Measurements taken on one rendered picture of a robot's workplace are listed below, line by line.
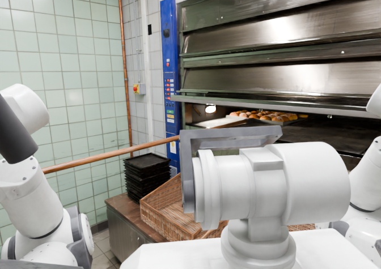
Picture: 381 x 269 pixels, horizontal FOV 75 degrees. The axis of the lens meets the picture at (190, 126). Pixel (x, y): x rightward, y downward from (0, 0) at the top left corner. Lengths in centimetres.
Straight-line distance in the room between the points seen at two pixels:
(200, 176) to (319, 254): 15
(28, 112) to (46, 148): 214
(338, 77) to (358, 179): 87
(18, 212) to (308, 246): 39
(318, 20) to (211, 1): 73
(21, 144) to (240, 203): 24
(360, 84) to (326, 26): 31
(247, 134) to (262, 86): 131
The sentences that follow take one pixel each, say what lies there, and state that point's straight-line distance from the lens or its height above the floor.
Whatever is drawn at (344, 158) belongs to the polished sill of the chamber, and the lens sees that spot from 141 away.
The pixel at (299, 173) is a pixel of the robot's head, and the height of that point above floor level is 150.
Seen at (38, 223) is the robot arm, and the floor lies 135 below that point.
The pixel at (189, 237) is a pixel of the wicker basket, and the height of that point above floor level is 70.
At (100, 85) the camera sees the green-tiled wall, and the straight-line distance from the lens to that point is 259.
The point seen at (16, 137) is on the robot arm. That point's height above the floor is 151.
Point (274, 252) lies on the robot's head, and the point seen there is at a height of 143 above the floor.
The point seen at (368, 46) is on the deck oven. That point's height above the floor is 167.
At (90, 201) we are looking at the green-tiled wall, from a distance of 279.
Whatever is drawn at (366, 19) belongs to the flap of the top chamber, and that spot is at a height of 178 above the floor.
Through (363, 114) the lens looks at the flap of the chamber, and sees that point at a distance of 120.
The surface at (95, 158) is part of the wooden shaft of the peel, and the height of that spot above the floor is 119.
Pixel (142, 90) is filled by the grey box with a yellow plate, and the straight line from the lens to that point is 240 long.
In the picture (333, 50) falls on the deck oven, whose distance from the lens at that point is 138.
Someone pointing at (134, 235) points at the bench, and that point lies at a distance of 197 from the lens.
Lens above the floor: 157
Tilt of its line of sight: 11 degrees down
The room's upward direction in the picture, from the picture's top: 1 degrees counter-clockwise
